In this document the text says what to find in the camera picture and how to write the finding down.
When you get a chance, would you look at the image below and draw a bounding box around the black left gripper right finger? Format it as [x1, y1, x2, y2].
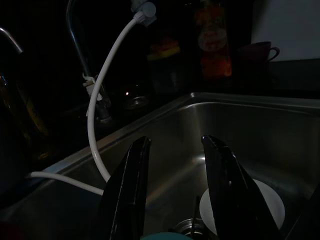
[201, 134, 282, 240]

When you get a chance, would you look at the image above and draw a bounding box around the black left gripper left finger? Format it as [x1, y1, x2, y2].
[96, 136, 152, 240]

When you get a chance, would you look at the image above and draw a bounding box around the teal plate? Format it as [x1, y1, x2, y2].
[142, 231, 191, 240]

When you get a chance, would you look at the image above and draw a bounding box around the white bowl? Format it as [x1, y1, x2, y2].
[199, 178, 286, 237]

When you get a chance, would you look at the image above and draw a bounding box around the steel sink drain strainer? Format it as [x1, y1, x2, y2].
[172, 216, 218, 240]

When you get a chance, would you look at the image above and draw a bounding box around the stainless steel sink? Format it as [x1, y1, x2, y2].
[0, 91, 320, 240]

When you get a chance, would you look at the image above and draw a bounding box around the round steel countertop cap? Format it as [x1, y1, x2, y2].
[119, 83, 151, 111]

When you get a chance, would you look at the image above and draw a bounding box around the black sponge holder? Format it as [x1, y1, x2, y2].
[147, 57, 186, 95]

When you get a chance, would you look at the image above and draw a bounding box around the purple cup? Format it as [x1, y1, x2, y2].
[236, 41, 281, 68]

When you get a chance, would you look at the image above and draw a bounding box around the yellow and pink sponge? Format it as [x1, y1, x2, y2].
[147, 37, 181, 61]

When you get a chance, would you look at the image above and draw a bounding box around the orange soap pump bottle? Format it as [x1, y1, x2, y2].
[194, 0, 233, 81]

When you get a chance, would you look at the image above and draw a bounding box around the chrome gooseneck faucet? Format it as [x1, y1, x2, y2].
[66, 0, 157, 126]

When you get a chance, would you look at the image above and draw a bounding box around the white water hose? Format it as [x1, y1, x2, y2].
[26, 18, 145, 197]

